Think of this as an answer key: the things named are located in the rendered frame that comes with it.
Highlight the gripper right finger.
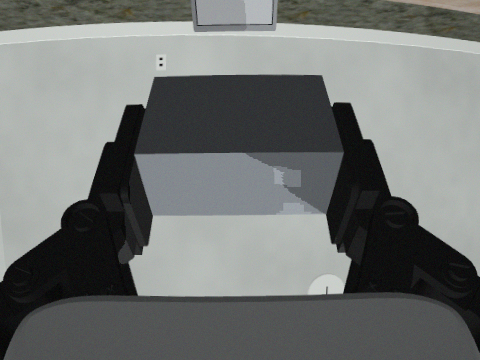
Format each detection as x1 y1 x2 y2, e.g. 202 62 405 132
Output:
326 102 480 353

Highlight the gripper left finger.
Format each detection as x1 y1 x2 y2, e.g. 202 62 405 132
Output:
0 104 153 360

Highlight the dark grey block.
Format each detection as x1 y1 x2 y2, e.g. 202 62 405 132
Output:
134 75 344 216

